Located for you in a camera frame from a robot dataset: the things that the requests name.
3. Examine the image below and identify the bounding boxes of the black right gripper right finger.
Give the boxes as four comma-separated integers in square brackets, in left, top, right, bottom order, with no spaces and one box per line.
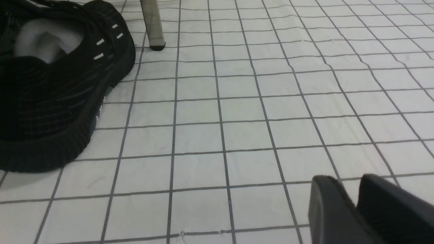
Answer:
[357,174,434,244]

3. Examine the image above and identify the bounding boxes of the metal shoe rack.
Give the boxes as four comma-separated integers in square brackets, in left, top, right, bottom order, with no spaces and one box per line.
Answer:
[140,0,166,52]

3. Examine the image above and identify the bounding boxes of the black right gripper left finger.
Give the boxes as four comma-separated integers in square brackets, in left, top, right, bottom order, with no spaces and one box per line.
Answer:
[308,176,383,244]

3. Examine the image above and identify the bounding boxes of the black knit sneaker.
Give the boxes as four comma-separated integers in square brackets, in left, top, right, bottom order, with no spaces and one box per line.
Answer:
[1,0,136,173]

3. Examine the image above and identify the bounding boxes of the white grid tablecloth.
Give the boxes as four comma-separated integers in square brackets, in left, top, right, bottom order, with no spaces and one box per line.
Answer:
[1,0,434,244]

